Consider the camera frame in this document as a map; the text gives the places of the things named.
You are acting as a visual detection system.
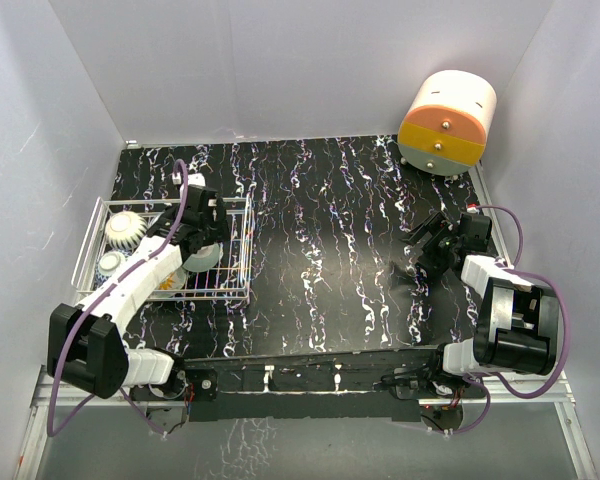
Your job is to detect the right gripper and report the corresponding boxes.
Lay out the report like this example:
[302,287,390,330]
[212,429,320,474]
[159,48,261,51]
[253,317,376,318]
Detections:
[400,212,462,274]

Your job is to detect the mint green bowl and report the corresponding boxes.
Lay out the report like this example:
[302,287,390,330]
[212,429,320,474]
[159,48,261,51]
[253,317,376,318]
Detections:
[182,243,223,273]

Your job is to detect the yellow floral bowl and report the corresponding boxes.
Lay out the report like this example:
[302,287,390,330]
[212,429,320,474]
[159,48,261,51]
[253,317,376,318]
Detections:
[152,268,187,300]

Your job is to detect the white orange-rimmed bowl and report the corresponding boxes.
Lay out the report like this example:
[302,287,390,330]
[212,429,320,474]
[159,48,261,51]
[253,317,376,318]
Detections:
[104,211,147,250]

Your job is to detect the red patterned bowl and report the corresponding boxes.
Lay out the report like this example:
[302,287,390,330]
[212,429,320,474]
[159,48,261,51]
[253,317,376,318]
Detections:
[94,250,130,289]

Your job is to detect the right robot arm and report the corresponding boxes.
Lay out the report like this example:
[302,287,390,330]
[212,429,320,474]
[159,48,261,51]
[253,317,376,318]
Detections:
[404,212,560,397]

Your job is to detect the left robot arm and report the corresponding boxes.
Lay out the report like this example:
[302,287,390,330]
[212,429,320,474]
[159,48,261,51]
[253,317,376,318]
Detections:
[46,185,230,399]

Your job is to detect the round pastel drawer cabinet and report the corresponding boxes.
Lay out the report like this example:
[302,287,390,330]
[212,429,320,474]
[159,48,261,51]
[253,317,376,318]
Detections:
[397,70,497,177]

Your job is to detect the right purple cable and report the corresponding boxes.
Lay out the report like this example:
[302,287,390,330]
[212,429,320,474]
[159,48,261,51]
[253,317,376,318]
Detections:
[444,204,572,435]

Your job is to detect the white wire dish rack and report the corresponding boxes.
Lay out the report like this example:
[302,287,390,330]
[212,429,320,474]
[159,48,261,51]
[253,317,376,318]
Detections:
[71,195,256,301]

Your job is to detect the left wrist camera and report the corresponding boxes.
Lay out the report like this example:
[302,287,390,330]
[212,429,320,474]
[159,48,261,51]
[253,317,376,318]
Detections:
[172,172,206,190]

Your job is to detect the aluminium frame rail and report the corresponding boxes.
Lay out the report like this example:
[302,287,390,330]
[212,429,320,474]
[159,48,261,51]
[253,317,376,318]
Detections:
[12,304,131,480]

